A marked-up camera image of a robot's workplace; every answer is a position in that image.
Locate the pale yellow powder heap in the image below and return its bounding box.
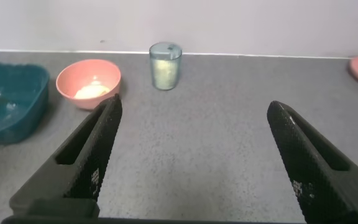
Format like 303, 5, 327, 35
73, 83, 111, 100
152, 58, 180, 90

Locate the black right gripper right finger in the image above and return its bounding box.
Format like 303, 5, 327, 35
267, 100, 358, 223

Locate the pink plastic bowl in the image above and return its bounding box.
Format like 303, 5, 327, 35
55, 58, 122, 111

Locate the teal square plastic tray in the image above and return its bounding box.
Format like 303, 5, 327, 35
0, 62, 50, 146

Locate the ribbed translucent teal cup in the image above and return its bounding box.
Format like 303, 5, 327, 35
149, 42, 183, 91

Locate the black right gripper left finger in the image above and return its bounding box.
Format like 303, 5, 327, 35
9, 94, 123, 218

